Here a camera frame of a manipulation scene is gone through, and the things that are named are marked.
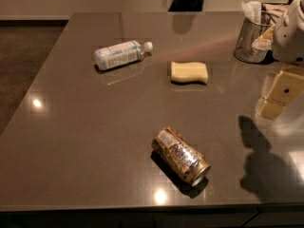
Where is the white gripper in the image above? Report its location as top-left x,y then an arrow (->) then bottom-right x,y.
256,0 -> 304,120

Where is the orange soda can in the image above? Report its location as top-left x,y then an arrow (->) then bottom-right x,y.
152,126 -> 211,186

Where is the metal mesh cup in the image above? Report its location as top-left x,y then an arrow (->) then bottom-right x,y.
234,11 -> 274,65

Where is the white crumpled napkin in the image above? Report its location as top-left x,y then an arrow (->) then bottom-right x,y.
241,1 -> 261,24

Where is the yellow sponge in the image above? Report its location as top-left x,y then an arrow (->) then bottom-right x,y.
171,62 -> 208,84

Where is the clear plastic water bottle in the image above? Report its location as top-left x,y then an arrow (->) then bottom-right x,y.
94,40 -> 153,71

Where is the wire basket with snacks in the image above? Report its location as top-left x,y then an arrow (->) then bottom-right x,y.
261,3 -> 289,25

